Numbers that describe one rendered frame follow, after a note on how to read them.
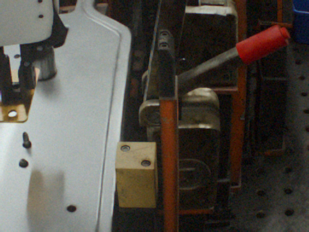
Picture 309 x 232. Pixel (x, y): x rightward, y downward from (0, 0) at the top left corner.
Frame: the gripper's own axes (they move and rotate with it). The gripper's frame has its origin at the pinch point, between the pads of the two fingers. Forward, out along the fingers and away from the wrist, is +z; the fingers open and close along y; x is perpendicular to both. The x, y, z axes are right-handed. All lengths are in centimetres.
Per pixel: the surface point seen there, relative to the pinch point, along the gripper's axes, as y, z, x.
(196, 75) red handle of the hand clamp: -17.7, -0.2, 0.6
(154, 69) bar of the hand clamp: -14.0, -1.6, 1.7
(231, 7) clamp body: -22.2, 2.2, -15.9
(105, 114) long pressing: -8.3, 9.1, -5.0
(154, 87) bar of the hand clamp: -14.0, 0.4, 1.7
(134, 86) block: -7, 39, -47
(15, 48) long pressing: 5.3, 9.1, -18.3
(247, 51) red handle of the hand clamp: -22.5, -3.2, 0.8
